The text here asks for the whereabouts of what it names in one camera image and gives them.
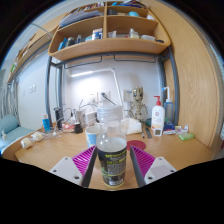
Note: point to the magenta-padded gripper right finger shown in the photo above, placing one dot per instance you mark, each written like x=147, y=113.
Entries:
x=160, y=168

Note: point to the green flat pack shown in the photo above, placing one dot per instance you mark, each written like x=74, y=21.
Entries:
x=186, y=136

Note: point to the small white digital timer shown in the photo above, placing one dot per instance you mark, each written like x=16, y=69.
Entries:
x=157, y=132

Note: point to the clear plastic drink bottle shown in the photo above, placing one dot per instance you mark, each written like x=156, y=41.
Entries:
x=111, y=150

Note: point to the brown tree figure toy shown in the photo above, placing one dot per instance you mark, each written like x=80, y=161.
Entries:
x=138, y=106

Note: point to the small blue white bottle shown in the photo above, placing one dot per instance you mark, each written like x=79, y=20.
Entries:
x=46, y=124

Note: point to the grey metal frame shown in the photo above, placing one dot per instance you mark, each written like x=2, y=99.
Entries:
x=175, y=93

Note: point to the white pump bottle red top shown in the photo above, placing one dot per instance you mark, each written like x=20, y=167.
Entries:
x=157, y=116

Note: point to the black electric shaver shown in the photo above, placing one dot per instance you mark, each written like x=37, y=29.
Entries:
x=58, y=118

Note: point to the white tissue pack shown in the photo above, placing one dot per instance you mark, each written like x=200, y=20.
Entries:
x=131, y=126

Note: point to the white desk lamp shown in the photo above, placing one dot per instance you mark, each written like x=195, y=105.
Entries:
x=83, y=73

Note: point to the white wall panel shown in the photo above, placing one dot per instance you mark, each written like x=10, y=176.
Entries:
x=127, y=96

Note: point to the small white round object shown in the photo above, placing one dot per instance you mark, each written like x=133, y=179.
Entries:
x=26, y=143
x=37, y=136

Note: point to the white crumpled packet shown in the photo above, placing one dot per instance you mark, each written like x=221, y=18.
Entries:
x=181, y=130

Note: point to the white cup with blue print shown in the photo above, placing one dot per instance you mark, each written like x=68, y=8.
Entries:
x=90, y=136

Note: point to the white wall socket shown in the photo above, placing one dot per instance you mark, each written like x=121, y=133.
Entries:
x=92, y=98
x=105, y=96

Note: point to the white charger block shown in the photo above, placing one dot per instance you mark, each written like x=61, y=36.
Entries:
x=90, y=119

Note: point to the wooden shelf unit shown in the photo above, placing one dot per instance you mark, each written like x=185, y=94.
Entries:
x=110, y=45

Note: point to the teal pillow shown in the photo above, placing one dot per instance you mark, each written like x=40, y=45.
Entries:
x=10, y=128

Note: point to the flat round red coaster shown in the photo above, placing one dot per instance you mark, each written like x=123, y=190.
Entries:
x=136, y=145

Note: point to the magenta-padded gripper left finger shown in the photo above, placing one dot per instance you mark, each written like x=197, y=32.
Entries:
x=65, y=168

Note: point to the long wooden wall shelf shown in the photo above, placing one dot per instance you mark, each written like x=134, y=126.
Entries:
x=31, y=43

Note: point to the blue box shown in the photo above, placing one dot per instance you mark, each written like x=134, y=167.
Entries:
x=169, y=129

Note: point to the dark comb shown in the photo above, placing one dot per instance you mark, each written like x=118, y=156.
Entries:
x=147, y=132

